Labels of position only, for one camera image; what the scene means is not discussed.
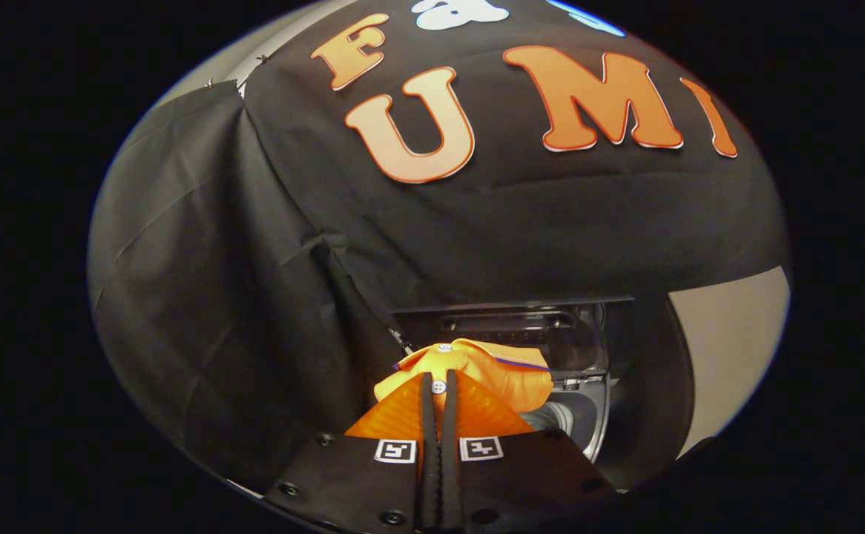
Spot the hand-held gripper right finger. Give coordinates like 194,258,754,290
440,369,615,532

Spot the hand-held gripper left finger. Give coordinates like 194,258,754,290
262,371,441,531

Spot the yellow polo shirt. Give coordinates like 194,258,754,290
373,339,554,438

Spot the grey washing machine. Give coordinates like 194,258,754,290
518,371,611,464

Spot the black backdrop cloth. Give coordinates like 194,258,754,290
88,0,791,490

